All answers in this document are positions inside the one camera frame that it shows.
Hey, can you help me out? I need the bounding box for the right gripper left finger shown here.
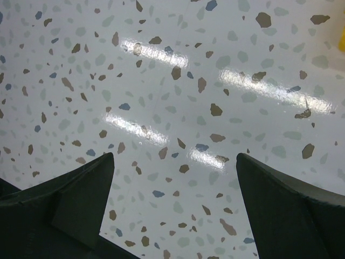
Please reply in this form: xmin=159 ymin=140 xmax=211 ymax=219
xmin=1 ymin=153 xmax=133 ymax=258

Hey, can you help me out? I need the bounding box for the yellow plastic tray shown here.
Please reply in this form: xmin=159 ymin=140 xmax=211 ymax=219
xmin=338 ymin=27 xmax=345 ymax=52

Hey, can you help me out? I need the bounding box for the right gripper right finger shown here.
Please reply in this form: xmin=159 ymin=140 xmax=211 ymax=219
xmin=236 ymin=153 xmax=344 ymax=258

